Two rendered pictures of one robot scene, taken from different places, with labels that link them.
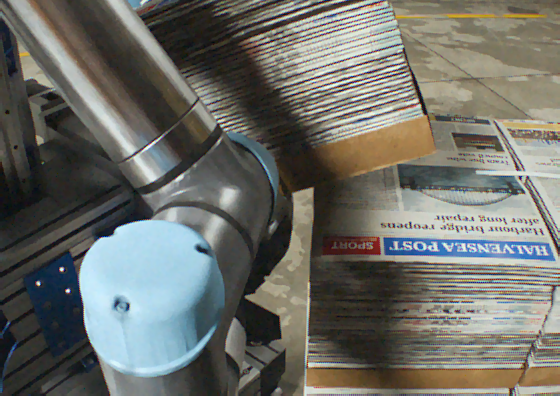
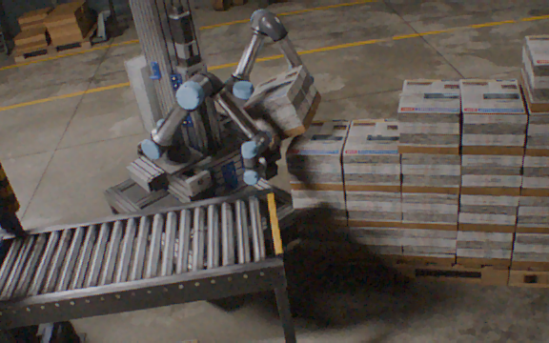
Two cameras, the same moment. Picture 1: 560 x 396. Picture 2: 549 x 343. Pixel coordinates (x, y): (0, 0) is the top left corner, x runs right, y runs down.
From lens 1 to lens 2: 2.26 m
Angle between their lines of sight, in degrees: 13
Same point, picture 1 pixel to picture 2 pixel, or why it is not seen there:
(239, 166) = (263, 135)
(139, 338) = (248, 152)
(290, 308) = not seen: hidden behind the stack
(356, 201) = (298, 143)
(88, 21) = (240, 116)
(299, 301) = not seen: hidden behind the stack
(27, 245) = (222, 158)
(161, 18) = (253, 109)
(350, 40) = (286, 111)
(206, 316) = (255, 151)
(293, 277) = not seen: hidden behind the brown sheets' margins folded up
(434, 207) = (315, 144)
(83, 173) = (235, 140)
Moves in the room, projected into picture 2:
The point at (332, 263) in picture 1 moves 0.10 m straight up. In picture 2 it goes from (289, 154) to (286, 137)
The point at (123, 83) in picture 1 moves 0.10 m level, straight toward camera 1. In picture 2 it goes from (246, 124) to (247, 134)
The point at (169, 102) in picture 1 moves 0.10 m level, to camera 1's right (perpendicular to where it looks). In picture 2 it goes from (253, 127) to (273, 126)
